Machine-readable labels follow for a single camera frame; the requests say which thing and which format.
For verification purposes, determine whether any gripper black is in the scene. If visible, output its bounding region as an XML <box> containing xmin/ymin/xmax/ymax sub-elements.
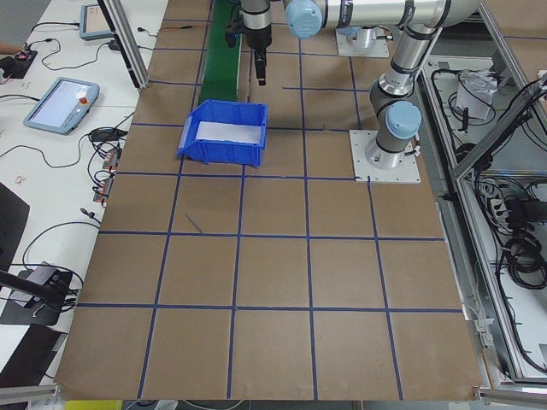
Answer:
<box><xmin>226</xmin><ymin>20</ymin><xmax>272</xmax><ymax>85</ymax></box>

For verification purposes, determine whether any green conveyor belt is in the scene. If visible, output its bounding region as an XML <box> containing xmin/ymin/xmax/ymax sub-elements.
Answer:
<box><xmin>198</xmin><ymin>1</ymin><xmax>241</xmax><ymax>103</ymax></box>

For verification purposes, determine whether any blue source bin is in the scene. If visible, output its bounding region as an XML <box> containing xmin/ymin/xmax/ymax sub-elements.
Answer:
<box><xmin>177</xmin><ymin>100</ymin><xmax>268</xmax><ymax>167</ymax></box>

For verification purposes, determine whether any far teach pendant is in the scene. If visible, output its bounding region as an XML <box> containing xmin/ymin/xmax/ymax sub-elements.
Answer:
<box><xmin>79</xmin><ymin>3</ymin><xmax>113</xmax><ymax>41</ymax></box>

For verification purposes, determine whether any teach pendant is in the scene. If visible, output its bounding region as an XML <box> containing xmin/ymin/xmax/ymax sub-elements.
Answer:
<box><xmin>79</xmin><ymin>3</ymin><xmax>113</xmax><ymax>41</ymax></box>
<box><xmin>23</xmin><ymin>77</ymin><xmax>100</xmax><ymax>135</ymax></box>

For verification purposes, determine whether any near teach pendant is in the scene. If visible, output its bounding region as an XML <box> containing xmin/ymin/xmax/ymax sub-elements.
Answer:
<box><xmin>23</xmin><ymin>77</ymin><xmax>100</xmax><ymax>135</ymax></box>

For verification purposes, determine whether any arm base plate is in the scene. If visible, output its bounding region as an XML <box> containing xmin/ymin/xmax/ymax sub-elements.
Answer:
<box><xmin>350</xmin><ymin>130</ymin><xmax>421</xmax><ymax>184</ymax></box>
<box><xmin>335</xmin><ymin>25</ymin><xmax>391</xmax><ymax>58</ymax></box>

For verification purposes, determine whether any aluminium frame post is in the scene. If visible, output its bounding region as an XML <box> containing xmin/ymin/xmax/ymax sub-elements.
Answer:
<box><xmin>97</xmin><ymin>0</ymin><xmax>150</xmax><ymax>90</ymax></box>

